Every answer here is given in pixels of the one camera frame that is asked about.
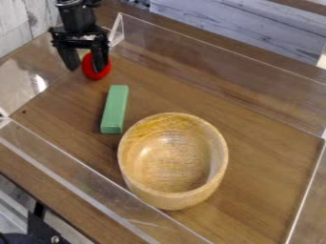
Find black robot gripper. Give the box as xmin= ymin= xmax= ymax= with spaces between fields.
xmin=48 ymin=0 xmax=108 ymax=72

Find red plush strawberry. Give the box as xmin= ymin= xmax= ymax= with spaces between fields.
xmin=81 ymin=52 xmax=112 ymax=80

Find green rectangular block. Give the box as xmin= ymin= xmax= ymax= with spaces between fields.
xmin=100 ymin=85 xmax=128 ymax=134

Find wooden bowl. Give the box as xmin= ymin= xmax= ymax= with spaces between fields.
xmin=117 ymin=112 xmax=229 ymax=210

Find clear acrylic tray walls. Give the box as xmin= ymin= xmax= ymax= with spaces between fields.
xmin=0 ymin=14 xmax=326 ymax=244

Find black clamp mount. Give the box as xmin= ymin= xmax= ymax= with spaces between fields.
xmin=0 ymin=202 xmax=70 ymax=244

